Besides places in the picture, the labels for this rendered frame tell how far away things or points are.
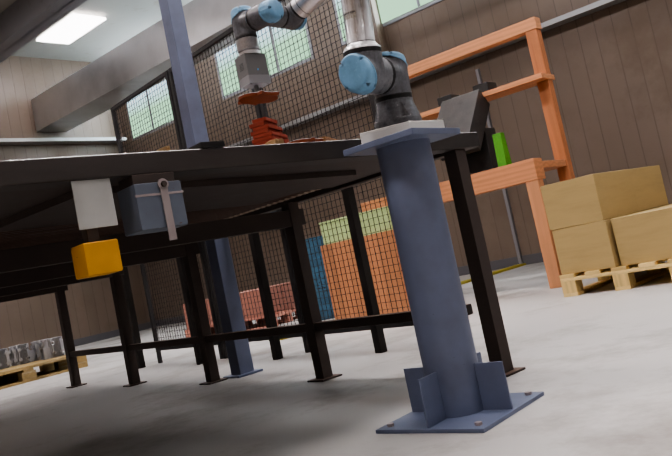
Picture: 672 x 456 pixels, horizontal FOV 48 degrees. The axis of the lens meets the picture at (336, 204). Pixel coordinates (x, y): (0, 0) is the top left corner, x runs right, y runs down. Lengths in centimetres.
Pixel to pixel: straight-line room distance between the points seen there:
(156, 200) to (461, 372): 102
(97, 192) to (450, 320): 107
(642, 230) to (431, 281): 278
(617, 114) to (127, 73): 713
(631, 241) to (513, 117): 496
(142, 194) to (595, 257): 356
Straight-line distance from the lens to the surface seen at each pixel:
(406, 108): 232
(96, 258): 187
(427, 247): 226
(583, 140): 929
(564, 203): 506
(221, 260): 440
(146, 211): 195
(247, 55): 254
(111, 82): 1243
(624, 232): 493
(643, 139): 906
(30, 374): 795
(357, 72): 222
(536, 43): 660
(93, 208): 192
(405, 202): 227
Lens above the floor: 54
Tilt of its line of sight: 4 degrees up
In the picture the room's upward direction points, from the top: 12 degrees counter-clockwise
